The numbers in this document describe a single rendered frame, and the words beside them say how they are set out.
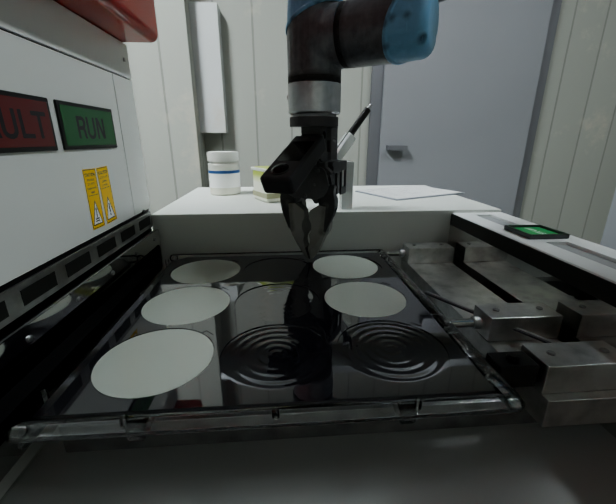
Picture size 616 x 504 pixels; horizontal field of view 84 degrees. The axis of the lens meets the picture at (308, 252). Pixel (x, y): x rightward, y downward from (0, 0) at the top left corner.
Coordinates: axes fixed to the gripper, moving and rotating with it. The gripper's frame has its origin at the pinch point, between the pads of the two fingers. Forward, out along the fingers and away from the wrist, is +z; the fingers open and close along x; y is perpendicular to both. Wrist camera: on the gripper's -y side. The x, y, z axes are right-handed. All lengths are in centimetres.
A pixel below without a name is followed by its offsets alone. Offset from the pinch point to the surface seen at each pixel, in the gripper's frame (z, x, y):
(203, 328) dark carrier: 1.7, 1.0, -23.0
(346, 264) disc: 1.6, -6.0, 1.4
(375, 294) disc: 1.7, -12.9, -7.2
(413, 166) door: 0, 15, 194
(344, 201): -6.3, -1.6, 12.1
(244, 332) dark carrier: 1.8, -3.1, -21.6
